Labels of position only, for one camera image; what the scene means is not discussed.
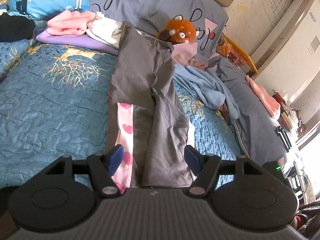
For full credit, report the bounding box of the grey garment with pink cuffs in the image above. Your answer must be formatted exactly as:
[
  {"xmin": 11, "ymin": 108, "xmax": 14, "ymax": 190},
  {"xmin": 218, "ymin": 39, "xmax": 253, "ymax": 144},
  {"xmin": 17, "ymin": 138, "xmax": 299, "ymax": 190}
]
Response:
[{"xmin": 107, "ymin": 21, "xmax": 193, "ymax": 191}]

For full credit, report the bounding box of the black clothes pile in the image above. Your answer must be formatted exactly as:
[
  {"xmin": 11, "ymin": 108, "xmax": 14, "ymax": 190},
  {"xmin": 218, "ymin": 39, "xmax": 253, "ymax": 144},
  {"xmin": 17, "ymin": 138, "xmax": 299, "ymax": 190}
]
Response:
[{"xmin": 0, "ymin": 13, "xmax": 35, "ymax": 42}]

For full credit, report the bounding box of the black plastic tool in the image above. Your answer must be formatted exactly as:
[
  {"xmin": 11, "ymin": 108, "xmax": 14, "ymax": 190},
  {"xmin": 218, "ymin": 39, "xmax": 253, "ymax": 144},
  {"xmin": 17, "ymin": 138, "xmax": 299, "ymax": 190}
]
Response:
[{"xmin": 275, "ymin": 126, "xmax": 292, "ymax": 152}]

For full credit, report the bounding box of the salmon towel on armrest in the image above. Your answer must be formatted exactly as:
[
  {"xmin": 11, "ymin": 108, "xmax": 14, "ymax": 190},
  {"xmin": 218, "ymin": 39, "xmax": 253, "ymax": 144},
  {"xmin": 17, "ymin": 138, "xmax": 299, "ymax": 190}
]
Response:
[{"xmin": 246, "ymin": 75, "xmax": 280, "ymax": 120}]

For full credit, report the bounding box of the blue floral quilted blanket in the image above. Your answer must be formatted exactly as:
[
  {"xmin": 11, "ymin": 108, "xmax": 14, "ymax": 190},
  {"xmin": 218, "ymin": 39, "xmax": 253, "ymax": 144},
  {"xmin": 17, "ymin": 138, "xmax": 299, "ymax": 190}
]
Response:
[{"xmin": 0, "ymin": 19, "xmax": 245, "ymax": 196}]

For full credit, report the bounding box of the light blue garment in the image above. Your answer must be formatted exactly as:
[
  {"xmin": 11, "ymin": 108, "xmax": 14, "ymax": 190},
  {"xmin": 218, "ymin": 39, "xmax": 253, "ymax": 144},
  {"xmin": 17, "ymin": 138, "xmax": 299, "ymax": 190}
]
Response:
[{"xmin": 174, "ymin": 63, "xmax": 240, "ymax": 122}]

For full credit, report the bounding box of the white air conditioner unit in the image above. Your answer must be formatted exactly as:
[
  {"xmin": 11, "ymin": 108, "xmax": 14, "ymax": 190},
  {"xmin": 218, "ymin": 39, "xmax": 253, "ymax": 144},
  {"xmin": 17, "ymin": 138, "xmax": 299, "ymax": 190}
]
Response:
[{"xmin": 251, "ymin": 0, "xmax": 319, "ymax": 103}]

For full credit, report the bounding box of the pink cloth under plush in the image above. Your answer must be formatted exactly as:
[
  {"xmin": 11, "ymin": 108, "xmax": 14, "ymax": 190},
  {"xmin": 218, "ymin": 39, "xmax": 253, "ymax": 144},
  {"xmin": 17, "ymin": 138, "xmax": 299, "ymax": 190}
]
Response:
[{"xmin": 171, "ymin": 42, "xmax": 208, "ymax": 68}]

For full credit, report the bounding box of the orange plastic bag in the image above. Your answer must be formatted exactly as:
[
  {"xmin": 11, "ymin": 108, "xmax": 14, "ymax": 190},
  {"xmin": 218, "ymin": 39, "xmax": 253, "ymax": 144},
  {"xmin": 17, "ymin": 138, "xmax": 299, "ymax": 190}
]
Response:
[{"xmin": 216, "ymin": 37, "xmax": 233, "ymax": 57}]

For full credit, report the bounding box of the yellow flat board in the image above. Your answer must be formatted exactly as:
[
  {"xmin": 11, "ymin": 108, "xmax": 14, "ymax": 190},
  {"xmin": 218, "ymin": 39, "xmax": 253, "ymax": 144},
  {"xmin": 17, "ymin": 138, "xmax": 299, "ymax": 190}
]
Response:
[{"xmin": 222, "ymin": 34, "xmax": 258, "ymax": 73}]

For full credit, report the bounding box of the folded purple garment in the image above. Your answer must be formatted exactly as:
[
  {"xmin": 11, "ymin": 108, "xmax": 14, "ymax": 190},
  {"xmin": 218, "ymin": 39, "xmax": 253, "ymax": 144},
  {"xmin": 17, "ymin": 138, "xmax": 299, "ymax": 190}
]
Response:
[{"xmin": 36, "ymin": 30, "xmax": 118, "ymax": 56}]

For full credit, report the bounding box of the folded white garment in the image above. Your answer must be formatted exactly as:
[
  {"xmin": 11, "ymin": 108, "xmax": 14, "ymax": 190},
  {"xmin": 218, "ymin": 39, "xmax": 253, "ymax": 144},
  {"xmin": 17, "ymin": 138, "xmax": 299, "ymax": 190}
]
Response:
[{"xmin": 86, "ymin": 11, "xmax": 122, "ymax": 49}]

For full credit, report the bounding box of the red panda plush toy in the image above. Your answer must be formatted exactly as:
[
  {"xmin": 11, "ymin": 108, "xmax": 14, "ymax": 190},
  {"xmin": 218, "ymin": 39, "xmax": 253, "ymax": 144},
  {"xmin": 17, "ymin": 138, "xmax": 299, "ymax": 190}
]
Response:
[{"xmin": 156, "ymin": 15, "xmax": 199, "ymax": 44}]

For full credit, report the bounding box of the folded coral pink garment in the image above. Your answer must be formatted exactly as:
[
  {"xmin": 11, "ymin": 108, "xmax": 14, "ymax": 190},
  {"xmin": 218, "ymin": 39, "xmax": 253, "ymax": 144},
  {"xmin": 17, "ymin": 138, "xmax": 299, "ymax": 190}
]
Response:
[{"xmin": 46, "ymin": 10, "xmax": 95, "ymax": 36}]

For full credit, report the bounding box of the grey printed sofa cover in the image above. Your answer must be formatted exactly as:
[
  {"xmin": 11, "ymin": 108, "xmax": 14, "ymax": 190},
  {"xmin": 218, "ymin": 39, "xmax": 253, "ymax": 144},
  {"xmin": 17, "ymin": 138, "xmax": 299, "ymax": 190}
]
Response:
[{"xmin": 90, "ymin": 0, "xmax": 288, "ymax": 165}]

